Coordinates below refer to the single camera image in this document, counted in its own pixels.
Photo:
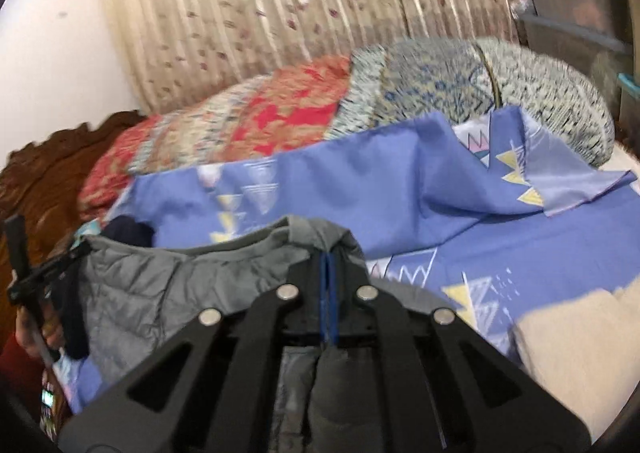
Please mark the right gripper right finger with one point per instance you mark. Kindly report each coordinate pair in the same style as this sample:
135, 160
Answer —
431, 383

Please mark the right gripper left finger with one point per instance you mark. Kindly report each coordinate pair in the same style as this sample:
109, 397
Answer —
213, 387

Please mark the grey padded jacket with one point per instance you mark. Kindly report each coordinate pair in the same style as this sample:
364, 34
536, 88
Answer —
135, 299

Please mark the person's left hand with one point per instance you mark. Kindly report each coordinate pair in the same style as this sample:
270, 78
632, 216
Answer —
32, 338

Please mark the brown carved wooden headboard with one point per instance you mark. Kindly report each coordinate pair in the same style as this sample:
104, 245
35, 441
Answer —
43, 180

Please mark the dark navy garment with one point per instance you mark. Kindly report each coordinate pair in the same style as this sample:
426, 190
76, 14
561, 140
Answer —
126, 230

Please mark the cream fleece garment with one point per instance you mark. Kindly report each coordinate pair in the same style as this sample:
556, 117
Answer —
585, 352

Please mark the blue patterned bed sheet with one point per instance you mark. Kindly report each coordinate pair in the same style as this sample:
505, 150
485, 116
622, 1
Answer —
498, 216

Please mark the red patterned quilt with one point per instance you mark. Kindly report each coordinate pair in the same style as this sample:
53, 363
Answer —
290, 108

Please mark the grey patterned folded blanket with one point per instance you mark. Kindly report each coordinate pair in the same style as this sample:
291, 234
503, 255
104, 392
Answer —
467, 79

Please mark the lower clear storage box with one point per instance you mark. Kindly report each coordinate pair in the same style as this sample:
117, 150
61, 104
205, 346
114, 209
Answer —
598, 56

